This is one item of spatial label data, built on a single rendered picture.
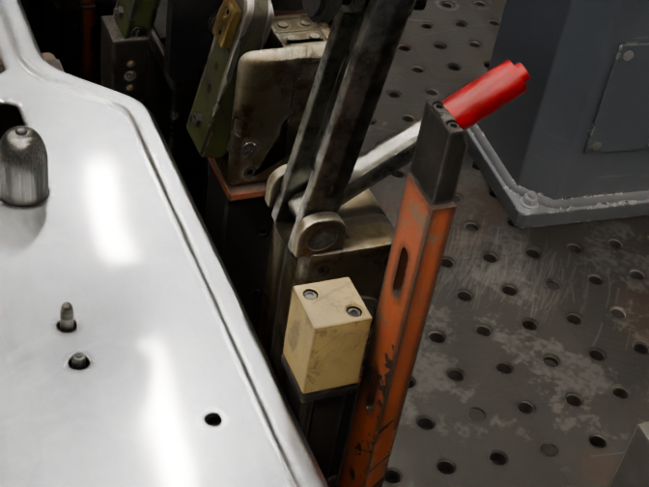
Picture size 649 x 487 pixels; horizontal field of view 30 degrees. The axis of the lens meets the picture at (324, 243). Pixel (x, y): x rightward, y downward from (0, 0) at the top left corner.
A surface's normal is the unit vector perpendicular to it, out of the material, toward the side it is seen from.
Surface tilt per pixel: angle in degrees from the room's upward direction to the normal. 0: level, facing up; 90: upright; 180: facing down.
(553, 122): 90
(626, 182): 90
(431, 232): 90
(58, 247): 0
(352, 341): 90
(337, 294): 0
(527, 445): 0
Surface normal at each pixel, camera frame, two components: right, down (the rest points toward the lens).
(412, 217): -0.92, 0.15
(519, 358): 0.14, -0.75
